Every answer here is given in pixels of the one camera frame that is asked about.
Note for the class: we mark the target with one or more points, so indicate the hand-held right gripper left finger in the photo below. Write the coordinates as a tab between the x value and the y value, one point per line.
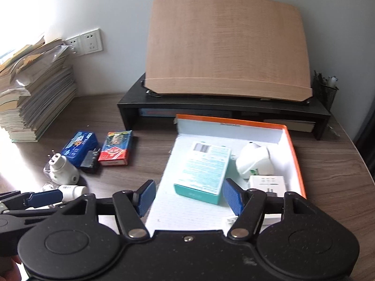
146	199

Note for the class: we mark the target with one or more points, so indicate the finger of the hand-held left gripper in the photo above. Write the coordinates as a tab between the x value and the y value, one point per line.
44	198
44	208

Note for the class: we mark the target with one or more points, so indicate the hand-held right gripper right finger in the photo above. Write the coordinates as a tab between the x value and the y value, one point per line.
233	196

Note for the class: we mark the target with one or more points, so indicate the orange and white cardboard box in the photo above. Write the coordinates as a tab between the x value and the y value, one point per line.
167	205

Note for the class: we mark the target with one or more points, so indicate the white pill bottle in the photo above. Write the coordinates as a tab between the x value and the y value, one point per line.
74	191

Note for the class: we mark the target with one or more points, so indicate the white charger box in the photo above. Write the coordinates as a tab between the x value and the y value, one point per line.
268	184

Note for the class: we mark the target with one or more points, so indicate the teal cardboard box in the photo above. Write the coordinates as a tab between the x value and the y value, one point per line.
202	172

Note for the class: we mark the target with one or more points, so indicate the white mosquito repellent heater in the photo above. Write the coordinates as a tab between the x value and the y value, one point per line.
64	169
253	161

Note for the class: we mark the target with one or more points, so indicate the red tiger playing card box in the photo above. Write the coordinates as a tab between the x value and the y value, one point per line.
115	149

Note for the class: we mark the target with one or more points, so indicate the black plug charger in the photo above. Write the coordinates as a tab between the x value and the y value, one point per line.
90	162

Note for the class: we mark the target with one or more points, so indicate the blue cartoon card box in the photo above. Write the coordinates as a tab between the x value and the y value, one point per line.
79	146

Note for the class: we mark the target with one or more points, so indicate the person's left hand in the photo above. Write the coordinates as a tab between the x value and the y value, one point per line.
10	269

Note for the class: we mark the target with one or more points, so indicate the blue and red book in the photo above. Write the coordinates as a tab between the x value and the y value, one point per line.
181	112

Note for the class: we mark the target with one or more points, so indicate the black monitor riser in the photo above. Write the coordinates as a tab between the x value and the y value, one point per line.
131	106

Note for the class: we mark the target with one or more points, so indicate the stack of books and papers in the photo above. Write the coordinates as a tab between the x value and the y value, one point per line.
38	99

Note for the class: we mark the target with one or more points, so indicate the clear plastic wrapper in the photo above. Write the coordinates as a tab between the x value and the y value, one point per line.
334	131

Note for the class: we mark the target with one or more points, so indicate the black mesh pen holder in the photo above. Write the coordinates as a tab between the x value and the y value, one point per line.
325	90

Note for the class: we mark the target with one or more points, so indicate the wooden reading board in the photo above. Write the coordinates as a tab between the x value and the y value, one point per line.
228	46

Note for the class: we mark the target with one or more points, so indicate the white wall socket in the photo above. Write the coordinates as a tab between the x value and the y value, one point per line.
91	41
73	45

